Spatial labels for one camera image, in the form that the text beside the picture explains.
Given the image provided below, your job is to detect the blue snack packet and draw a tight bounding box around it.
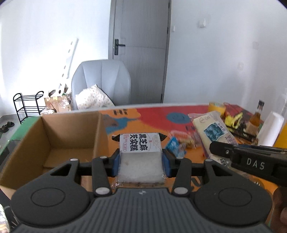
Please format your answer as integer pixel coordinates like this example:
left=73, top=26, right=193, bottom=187
left=165, top=136, right=186, bottom=159

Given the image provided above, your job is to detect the white rice cake packet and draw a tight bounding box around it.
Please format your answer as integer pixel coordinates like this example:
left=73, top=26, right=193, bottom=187
left=112, top=132, right=166, bottom=187

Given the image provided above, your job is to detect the long white snack pack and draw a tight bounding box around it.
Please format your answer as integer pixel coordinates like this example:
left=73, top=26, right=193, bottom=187
left=188, top=111, right=238, bottom=167

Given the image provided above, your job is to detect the cardboard box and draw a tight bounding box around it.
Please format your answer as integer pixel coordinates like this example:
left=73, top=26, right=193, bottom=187
left=1, top=112, right=109, bottom=198

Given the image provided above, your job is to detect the orange juice bottle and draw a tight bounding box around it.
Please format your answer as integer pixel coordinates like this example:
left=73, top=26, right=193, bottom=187
left=273, top=122, right=287, bottom=149

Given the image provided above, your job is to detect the clear orange snack packet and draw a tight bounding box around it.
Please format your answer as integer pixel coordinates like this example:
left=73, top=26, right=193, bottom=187
left=168, top=130, right=196, bottom=149

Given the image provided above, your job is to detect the white paper towel roll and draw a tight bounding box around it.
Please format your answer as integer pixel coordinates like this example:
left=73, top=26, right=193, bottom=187
left=257, top=111, right=284, bottom=147

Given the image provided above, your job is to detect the brown glass bottle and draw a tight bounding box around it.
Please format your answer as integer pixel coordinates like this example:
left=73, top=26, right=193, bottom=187
left=245, top=100, right=265, bottom=136

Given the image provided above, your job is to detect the yellow snack packet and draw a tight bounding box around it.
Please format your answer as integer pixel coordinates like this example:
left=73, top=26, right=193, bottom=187
left=224, top=112, right=243, bottom=129

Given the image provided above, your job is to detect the dotted white cushion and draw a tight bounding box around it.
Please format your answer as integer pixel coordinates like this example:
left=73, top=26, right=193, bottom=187
left=75, top=84, right=114, bottom=110

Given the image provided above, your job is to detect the yellow tape roll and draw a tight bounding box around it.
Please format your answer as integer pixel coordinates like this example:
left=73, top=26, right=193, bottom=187
left=208, top=102, right=226, bottom=117

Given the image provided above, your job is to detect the brown paper bag clutter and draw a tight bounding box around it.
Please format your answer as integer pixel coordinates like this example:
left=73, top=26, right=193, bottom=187
left=44, top=84, right=72, bottom=113

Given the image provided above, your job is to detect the grey armchair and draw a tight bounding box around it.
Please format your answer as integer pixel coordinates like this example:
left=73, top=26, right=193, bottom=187
left=71, top=60, right=131, bottom=110

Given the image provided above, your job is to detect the black shoe rack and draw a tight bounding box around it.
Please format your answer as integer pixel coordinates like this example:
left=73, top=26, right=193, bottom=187
left=13, top=91, right=46, bottom=124

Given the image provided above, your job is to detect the black sandal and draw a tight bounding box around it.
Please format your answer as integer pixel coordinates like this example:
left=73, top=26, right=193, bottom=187
left=0, top=121, right=15, bottom=133

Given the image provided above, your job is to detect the grey door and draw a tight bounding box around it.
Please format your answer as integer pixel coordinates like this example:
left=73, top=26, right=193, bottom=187
left=109, top=1, right=170, bottom=104

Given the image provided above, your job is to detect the black wire rack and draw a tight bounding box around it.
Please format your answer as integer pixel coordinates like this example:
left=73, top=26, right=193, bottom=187
left=227, top=121, right=258, bottom=145

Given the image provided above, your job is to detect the black door handle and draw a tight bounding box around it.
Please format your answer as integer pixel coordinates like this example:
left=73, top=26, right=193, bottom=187
left=114, top=39, right=125, bottom=55

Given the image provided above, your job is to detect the white wall switch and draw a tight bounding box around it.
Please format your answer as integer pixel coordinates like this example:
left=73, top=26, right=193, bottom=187
left=198, top=18, right=206, bottom=28

